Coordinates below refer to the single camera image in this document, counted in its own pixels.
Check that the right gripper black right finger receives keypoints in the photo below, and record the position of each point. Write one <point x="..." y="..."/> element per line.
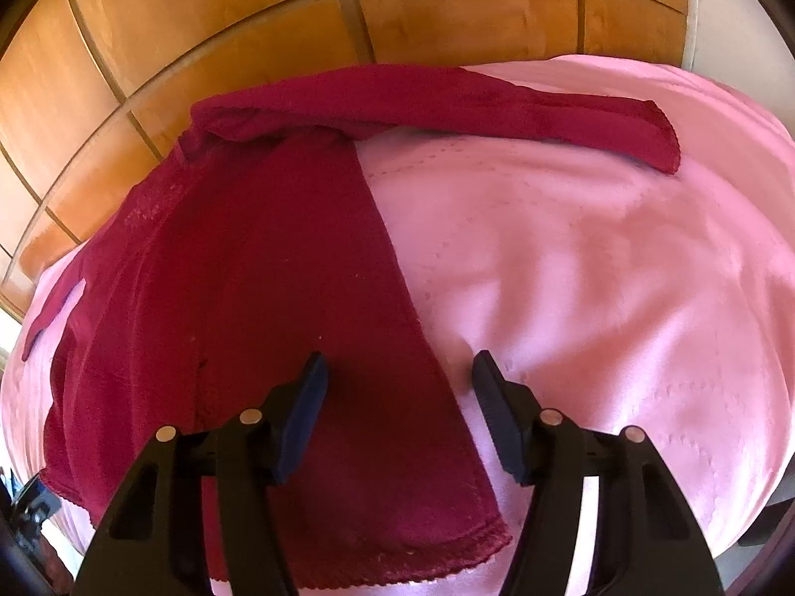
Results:
<point x="648" y="541"/>

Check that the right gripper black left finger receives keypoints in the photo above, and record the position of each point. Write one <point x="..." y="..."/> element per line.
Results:
<point x="151" y="540"/>

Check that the dark red knit sweater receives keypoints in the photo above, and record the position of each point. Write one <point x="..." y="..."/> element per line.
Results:
<point x="256" y="243"/>

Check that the wooden panelled headboard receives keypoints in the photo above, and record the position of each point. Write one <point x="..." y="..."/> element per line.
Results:
<point x="95" y="92"/>

